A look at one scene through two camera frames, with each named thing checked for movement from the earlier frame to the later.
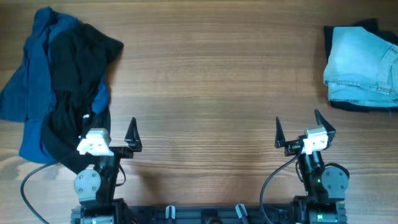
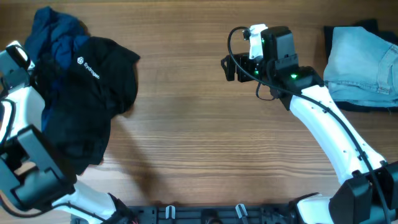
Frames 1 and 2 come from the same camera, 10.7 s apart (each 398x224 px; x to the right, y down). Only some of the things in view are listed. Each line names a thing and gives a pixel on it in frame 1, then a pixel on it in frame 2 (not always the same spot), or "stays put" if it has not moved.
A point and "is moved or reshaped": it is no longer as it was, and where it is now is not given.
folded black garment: [370, 25] stays put
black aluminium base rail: [328, 213] stays put
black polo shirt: [81, 55] is moved or reshaped
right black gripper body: [292, 147] to [255, 66]
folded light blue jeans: [362, 68] stays put
